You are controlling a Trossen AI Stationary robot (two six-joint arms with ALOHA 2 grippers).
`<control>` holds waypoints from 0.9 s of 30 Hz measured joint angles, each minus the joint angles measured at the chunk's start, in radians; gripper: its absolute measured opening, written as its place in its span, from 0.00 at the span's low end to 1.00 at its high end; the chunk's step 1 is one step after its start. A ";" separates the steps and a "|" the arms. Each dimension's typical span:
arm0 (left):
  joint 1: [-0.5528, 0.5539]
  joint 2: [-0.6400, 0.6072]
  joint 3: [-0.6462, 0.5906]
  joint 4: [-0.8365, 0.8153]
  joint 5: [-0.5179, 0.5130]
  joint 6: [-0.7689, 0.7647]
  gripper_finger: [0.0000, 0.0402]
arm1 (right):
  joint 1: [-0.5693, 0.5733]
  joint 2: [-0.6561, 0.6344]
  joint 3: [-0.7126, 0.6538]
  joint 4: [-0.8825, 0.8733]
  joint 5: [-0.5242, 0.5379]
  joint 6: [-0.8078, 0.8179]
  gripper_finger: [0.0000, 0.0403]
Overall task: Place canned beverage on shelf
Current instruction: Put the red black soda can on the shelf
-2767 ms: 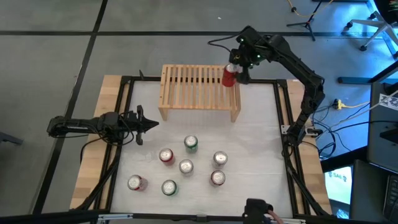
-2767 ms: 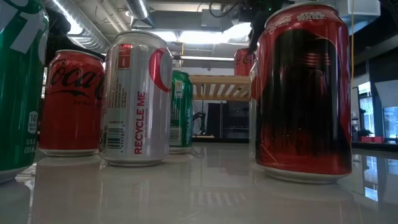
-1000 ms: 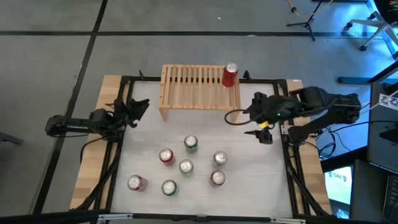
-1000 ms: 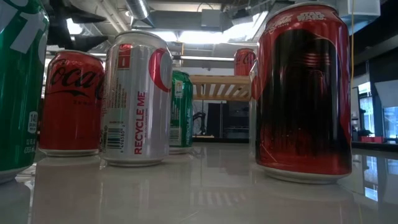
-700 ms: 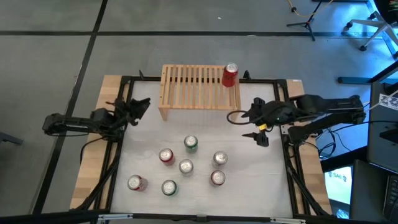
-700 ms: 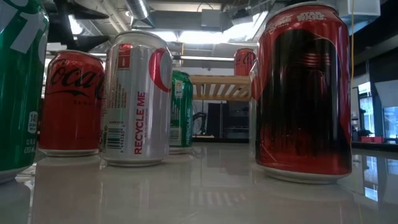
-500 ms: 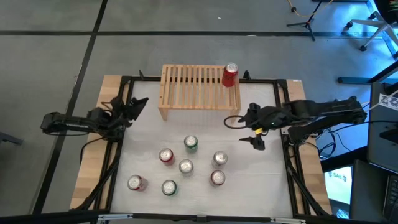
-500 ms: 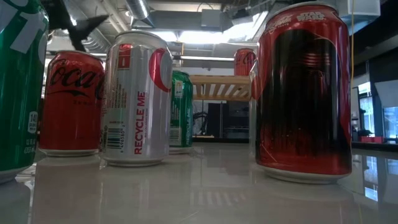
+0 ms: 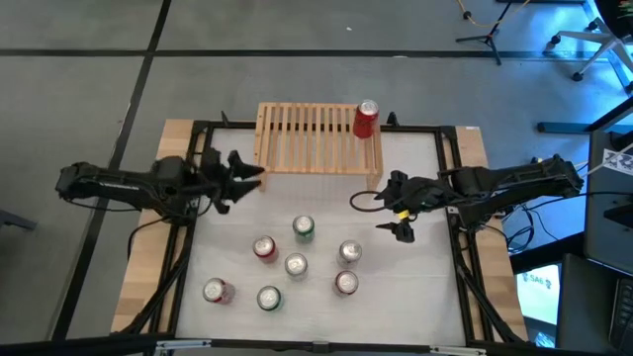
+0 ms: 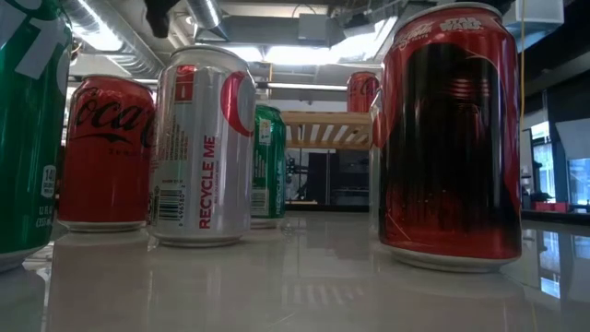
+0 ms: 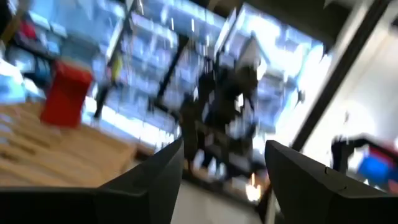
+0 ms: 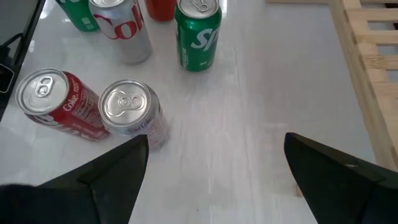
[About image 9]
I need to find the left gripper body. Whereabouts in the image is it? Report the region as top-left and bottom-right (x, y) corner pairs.
(195, 146), (236, 215)

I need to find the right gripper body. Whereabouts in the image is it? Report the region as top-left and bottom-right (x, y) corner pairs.
(374, 170), (449, 214)

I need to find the silver Diet Coke can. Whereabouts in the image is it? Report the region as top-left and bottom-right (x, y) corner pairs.
(336, 239), (364, 270)
(284, 252), (310, 282)

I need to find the red Star Wars Coca-Cola can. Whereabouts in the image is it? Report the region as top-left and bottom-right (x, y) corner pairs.
(332, 269), (360, 298)

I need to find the green Sprite can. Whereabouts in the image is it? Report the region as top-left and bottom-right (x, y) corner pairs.
(291, 214), (317, 244)
(255, 285), (285, 313)

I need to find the wooden slatted shelf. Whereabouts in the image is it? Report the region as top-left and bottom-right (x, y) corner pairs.
(252, 101), (385, 193)

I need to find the black desk foot bar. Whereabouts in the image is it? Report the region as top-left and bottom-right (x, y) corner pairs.
(536, 94), (633, 135)

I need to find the black tripod stand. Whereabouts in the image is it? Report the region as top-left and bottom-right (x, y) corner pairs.
(454, 0), (518, 66)

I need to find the dark desk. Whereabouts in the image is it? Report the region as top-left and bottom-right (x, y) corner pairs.
(583, 129), (633, 276)

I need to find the grey furniture foot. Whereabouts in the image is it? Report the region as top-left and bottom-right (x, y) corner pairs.
(0, 209), (39, 232)

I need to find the white marker paper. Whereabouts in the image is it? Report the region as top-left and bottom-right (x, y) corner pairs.
(601, 146), (633, 178)

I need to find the black keyboard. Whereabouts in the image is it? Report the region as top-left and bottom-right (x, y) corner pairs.
(608, 276), (633, 353)

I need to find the office chair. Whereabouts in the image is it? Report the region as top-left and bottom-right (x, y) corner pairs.
(543, 16), (633, 96)

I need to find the black looped cable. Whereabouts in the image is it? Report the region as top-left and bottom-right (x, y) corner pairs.
(348, 189), (397, 214)

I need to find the silver metal bracket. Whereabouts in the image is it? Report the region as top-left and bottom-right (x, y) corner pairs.
(428, 345), (489, 356)
(155, 338), (213, 355)

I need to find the black metal table frame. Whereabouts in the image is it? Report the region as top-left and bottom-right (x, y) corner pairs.
(111, 111), (533, 356)

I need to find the yellow hanging cable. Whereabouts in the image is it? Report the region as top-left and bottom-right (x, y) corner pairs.
(455, 0), (533, 30)

